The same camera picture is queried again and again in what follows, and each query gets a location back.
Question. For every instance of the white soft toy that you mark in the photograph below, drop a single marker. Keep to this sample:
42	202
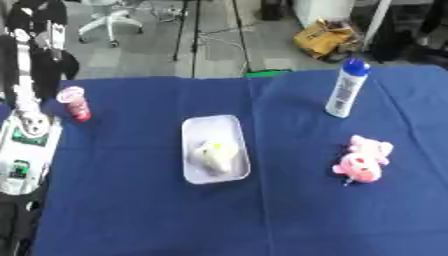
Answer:
216	156

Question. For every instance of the white office chair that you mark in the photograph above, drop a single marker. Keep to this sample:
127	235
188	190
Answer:
111	18

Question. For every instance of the white bottle with blue cap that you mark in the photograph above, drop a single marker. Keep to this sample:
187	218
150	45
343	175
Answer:
346	90

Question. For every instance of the green flat object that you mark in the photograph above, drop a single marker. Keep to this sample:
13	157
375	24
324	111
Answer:
268	72

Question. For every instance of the pink plush toy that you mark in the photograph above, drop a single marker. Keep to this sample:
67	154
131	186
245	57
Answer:
363	160

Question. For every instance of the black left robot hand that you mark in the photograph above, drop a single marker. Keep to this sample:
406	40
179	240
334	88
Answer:
51	65

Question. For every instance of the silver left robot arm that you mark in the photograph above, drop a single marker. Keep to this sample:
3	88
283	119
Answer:
26	156

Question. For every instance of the black tripod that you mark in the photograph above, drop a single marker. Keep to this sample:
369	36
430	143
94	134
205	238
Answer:
195	33

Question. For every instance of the red cylindrical can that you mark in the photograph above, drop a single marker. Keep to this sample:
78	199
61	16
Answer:
76	104

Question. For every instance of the yellow bag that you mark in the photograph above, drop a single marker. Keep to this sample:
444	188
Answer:
324	38

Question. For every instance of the white cabinet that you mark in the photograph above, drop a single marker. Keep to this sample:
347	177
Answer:
322	11

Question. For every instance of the white rectangular tray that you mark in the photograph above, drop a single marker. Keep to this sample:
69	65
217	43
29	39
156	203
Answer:
215	149

